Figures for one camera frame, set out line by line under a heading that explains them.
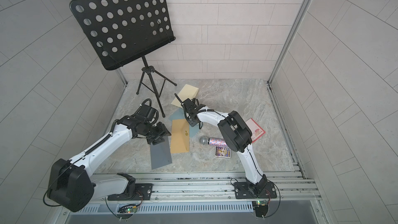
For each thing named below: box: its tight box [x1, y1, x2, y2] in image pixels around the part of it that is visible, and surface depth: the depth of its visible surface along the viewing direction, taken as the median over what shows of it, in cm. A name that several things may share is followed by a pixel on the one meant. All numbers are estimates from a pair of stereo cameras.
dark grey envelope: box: [150, 135, 173, 171], surface depth 83 cm
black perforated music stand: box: [69, 0, 178, 119], surface depth 65 cm
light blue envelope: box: [168, 108, 199, 138], surface depth 91 cm
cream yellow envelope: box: [170, 83, 200, 109], surface depth 114 cm
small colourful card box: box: [214, 145, 232, 159], surface depth 84 cm
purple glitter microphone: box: [199, 135, 228, 147], surface depth 86 cm
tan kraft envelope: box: [169, 118, 190, 154], surface depth 90 cm
